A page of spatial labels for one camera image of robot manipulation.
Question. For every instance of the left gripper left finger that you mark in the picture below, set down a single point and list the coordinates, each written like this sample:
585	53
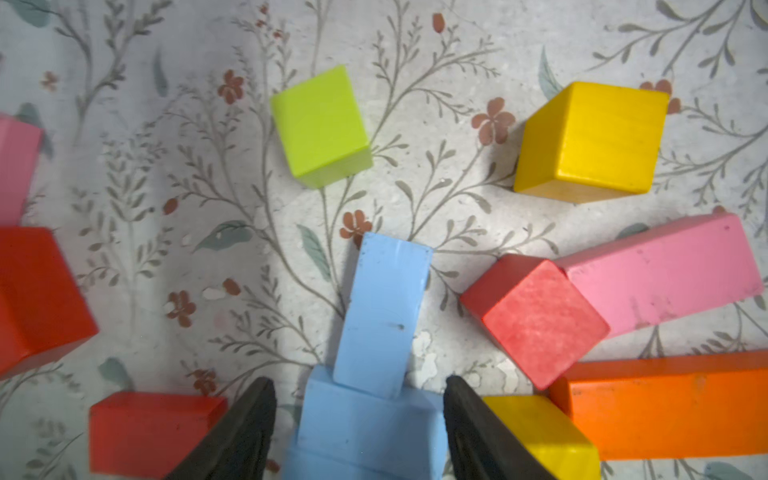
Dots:
238	445

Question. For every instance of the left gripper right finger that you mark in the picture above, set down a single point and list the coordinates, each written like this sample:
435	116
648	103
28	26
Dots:
481	446

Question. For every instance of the blue long block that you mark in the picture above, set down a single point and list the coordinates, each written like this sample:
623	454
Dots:
387	292

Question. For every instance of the blue blocks cluster front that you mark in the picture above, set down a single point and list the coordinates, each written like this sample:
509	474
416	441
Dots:
348	434

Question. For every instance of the yellow cube front left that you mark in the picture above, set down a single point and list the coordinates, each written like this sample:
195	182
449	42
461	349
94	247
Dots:
548	435

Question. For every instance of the yellow cube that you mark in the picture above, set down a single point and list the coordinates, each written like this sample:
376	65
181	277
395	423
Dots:
548	435
592	142

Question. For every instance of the red block upright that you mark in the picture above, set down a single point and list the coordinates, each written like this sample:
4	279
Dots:
146	435

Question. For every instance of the red cube front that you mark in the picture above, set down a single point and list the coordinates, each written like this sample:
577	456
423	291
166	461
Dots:
535	315

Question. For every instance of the long orange block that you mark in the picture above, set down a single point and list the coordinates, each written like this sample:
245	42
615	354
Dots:
669	408

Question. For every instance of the red block middle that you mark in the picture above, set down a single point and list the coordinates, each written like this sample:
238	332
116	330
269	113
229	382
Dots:
43	314

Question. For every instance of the long pink block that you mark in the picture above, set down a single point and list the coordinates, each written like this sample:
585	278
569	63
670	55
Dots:
684	267

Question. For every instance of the green cube block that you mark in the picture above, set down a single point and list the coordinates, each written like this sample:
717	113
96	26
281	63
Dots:
321	129

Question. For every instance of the yellow cube front right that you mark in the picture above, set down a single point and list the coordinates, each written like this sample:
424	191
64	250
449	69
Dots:
592	142

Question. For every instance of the pink block back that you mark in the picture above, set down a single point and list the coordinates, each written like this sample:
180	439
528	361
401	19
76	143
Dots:
20	144

